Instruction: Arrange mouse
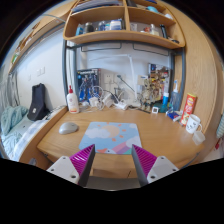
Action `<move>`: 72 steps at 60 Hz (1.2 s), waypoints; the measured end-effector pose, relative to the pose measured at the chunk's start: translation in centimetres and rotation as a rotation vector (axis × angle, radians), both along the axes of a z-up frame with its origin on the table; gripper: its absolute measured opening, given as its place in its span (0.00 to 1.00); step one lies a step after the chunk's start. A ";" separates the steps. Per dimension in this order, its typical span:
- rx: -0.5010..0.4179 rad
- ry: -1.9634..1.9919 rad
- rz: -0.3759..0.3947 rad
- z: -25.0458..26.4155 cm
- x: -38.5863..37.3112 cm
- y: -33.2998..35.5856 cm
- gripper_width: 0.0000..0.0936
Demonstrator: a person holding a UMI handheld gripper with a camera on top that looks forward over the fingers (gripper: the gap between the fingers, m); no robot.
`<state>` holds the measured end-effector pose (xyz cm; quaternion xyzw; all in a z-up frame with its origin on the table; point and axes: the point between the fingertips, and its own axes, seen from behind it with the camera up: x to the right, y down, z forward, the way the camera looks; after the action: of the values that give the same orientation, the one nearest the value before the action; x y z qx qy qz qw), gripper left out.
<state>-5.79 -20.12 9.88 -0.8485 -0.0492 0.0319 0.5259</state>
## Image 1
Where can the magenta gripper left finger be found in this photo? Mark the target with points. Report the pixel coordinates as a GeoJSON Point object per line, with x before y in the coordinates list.
{"type": "Point", "coordinates": [75, 168]}

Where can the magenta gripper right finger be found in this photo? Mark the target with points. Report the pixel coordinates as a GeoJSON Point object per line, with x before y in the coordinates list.
{"type": "Point", "coordinates": [150, 168]}

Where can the colourful cloud mouse pad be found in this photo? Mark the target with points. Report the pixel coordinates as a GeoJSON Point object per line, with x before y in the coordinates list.
{"type": "Point", "coordinates": [111, 137]}

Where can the grey computer mouse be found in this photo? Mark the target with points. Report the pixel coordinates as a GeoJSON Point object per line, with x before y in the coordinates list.
{"type": "Point", "coordinates": [67, 128]}

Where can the small white cube clock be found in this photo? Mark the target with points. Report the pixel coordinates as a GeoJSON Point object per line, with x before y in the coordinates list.
{"type": "Point", "coordinates": [155, 110]}

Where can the clear plastic cup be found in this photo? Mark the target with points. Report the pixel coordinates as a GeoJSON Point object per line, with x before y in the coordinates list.
{"type": "Point", "coordinates": [198, 137]}

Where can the white power strip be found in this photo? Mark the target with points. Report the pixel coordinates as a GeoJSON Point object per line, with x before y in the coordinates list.
{"type": "Point", "coordinates": [121, 105]}

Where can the white ceramic mug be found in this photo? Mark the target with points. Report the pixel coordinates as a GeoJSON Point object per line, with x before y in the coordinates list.
{"type": "Point", "coordinates": [193, 124]}

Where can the white desk lamp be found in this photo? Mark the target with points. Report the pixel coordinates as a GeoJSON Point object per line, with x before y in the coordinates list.
{"type": "Point", "coordinates": [118, 74]}

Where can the white pump lotion bottle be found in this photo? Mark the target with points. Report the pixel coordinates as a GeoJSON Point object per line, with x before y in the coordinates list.
{"type": "Point", "coordinates": [72, 101]}

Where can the black backpack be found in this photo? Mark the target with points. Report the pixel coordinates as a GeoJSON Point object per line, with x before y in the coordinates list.
{"type": "Point", "coordinates": [38, 109]}

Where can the blue white spray bottle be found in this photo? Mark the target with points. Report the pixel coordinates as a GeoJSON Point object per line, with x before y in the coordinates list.
{"type": "Point", "coordinates": [174, 102]}

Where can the red chips can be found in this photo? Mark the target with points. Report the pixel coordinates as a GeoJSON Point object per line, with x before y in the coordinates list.
{"type": "Point", "coordinates": [188, 108]}

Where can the blue robot model box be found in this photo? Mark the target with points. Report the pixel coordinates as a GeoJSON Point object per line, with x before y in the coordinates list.
{"type": "Point", "coordinates": [88, 82]}

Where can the teal blanket on bed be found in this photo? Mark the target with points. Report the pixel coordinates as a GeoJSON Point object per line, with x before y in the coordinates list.
{"type": "Point", "coordinates": [11, 117]}

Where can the wooden wall shelf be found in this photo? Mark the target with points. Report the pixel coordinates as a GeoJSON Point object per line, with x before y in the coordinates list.
{"type": "Point", "coordinates": [144, 21]}

